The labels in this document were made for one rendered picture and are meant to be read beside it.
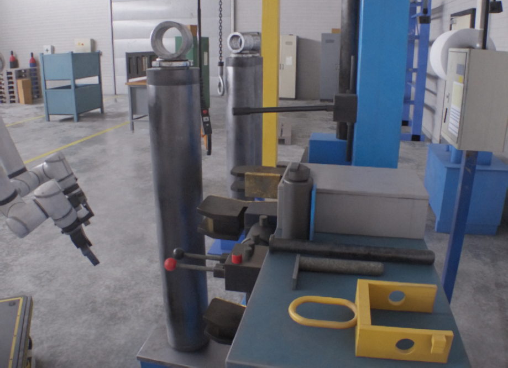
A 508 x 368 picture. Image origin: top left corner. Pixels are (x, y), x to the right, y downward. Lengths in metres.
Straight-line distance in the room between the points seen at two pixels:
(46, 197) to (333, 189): 0.97
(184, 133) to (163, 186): 0.24
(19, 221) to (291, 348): 1.07
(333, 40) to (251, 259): 10.72
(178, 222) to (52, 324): 1.27
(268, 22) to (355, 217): 3.20
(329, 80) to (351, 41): 10.03
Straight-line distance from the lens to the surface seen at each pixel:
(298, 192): 1.01
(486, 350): 2.60
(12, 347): 2.10
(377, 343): 0.73
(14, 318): 2.28
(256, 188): 1.81
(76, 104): 9.30
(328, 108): 1.45
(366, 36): 1.45
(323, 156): 1.70
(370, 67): 1.45
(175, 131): 1.61
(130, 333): 2.52
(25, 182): 1.91
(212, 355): 2.09
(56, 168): 1.97
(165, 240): 1.80
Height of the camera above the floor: 1.56
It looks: 16 degrees down
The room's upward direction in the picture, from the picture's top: 1 degrees clockwise
